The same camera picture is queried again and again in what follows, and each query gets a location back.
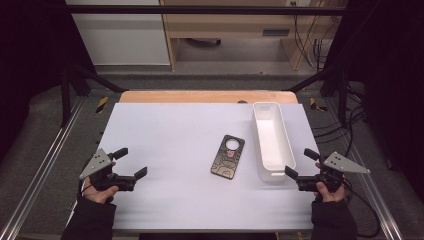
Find aluminium rail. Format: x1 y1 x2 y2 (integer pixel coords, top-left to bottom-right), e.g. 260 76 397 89
346 143 404 240
0 96 86 240

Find black curtain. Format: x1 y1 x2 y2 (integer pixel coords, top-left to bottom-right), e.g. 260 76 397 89
0 0 98 161
324 0 424 194

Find white cabinet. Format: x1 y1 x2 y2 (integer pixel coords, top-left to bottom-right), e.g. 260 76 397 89
65 0 171 66

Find white plastic bin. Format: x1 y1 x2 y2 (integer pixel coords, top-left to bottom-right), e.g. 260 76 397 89
252 101 297 183

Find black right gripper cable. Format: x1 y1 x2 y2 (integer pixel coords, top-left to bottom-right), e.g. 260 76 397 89
341 178 382 239

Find wooden desk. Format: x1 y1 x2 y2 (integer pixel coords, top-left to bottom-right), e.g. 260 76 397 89
159 0 348 72

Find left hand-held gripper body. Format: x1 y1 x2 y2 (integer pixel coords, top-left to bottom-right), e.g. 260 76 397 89
79 148 136 193

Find person's right hand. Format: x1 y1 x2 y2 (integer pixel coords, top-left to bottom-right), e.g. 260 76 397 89
313 161 348 204

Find bundle of hanging cables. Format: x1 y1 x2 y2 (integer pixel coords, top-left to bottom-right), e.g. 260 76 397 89
293 3 334 71

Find yellow black tape marker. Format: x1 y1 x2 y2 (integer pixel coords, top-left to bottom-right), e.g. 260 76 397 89
95 96 110 114
309 97 328 113

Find white table mat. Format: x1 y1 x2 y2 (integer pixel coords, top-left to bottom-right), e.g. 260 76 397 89
65 102 349 233

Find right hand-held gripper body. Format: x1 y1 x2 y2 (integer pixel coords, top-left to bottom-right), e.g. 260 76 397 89
297 151 371 194

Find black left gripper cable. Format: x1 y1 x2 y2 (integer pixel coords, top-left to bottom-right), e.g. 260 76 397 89
77 183 93 201

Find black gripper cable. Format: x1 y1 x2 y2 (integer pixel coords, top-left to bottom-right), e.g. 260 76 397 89
341 178 382 239
77 183 93 201

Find dark patterned phone case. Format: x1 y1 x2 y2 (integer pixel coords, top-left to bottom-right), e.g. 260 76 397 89
210 134 246 180

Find black frame crossbar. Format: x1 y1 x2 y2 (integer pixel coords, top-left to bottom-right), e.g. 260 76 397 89
64 4 351 16

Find black metal stand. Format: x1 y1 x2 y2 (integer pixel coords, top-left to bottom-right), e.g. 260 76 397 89
60 63 129 128
283 64 351 126

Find person's left hand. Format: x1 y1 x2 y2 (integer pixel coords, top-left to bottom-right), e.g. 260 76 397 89
81 161 120 204

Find black floor cables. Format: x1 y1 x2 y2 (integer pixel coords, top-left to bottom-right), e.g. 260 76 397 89
313 83 368 158

